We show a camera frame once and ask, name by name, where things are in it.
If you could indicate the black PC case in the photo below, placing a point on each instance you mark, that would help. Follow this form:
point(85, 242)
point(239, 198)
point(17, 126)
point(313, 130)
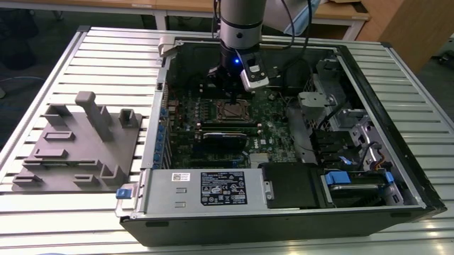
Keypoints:
point(248, 228)

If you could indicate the hard disk in blue carrier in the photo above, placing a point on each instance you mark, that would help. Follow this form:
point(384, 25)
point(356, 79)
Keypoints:
point(338, 178)

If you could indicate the grey metal drive cage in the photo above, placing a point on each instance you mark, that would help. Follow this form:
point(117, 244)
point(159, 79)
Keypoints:
point(315, 103)

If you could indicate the black office chair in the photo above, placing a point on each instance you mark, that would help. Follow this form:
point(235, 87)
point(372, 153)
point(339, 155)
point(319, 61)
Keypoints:
point(17, 42)

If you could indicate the black plastic bracket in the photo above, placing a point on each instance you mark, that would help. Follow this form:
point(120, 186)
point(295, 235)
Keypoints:
point(330, 146)

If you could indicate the silver power supply unit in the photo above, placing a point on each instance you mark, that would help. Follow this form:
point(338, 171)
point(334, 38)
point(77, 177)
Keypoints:
point(163, 191)

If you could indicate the grey parts rack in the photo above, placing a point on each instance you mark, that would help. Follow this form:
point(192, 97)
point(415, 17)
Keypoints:
point(88, 148)

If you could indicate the wooden cabinet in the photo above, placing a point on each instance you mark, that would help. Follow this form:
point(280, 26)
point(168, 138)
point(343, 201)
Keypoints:
point(414, 26)

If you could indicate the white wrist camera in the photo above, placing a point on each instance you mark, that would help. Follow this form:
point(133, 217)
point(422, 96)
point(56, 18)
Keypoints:
point(253, 77)

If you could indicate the blue plastic latch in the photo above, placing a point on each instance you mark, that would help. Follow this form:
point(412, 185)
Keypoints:
point(124, 193)

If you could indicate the wooden desk white frame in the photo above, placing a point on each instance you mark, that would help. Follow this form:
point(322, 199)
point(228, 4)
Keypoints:
point(88, 3)
point(343, 17)

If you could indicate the CPU socket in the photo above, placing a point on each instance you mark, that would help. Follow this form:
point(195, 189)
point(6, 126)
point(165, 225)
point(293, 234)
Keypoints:
point(216, 117)

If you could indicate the silver finned heatsink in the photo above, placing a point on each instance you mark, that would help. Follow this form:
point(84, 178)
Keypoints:
point(259, 158)

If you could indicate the green motherboard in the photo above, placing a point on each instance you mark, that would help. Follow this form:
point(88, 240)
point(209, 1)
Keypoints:
point(280, 132)

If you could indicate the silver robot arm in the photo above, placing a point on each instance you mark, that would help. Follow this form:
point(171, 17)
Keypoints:
point(240, 24)

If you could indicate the silver CPU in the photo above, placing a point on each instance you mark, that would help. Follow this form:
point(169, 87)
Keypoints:
point(233, 110)

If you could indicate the graphics card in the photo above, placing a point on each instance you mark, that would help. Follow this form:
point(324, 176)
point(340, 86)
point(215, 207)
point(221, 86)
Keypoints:
point(227, 143)

